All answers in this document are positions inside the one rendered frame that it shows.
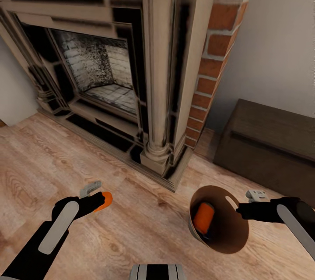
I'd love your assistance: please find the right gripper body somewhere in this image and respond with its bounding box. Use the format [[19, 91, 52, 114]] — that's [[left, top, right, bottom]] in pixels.
[[239, 202, 270, 223]]

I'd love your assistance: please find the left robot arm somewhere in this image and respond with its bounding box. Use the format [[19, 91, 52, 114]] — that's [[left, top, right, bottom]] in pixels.
[[0, 180, 105, 280]]

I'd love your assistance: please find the can of soda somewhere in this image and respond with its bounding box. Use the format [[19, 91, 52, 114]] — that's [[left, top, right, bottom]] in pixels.
[[94, 191, 113, 212], [198, 225, 211, 240], [192, 202, 215, 236]]

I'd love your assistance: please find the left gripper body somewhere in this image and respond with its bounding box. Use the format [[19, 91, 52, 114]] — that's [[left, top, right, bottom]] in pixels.
[[84, 192, 105, 215]]

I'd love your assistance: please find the trash can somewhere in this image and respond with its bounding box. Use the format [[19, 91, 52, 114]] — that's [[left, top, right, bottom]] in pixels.
[[188, 185, 249, 255]]

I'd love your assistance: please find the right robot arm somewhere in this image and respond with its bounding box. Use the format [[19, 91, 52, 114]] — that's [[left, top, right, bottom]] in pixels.
[[236, 190, 315, 260]]

